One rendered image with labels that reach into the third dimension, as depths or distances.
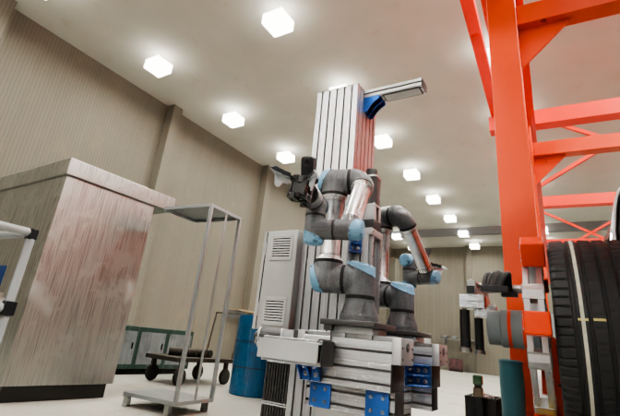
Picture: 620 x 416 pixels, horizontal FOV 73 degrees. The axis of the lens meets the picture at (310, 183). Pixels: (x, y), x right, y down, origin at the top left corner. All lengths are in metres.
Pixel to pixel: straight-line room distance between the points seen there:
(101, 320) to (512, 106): 4.21
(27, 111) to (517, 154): 9.47
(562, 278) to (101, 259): 4.27
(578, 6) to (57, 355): 4.90
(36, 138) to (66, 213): 5.74
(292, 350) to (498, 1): 2.38
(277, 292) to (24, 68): 9.23
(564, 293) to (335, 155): 1.16
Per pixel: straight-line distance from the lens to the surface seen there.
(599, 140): 4.66
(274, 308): 2.03
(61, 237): 4.74
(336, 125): 2.22
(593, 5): 2.97
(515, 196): 2.39
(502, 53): 2.81
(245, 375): 5.94
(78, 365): 4.95
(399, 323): 2.12
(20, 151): 10.22
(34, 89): 10.65
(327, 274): 1.72
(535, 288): 1.62
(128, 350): 7.38
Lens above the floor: 0.73
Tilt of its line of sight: 20 degrees up
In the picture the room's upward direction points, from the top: 6 degrees clockwise
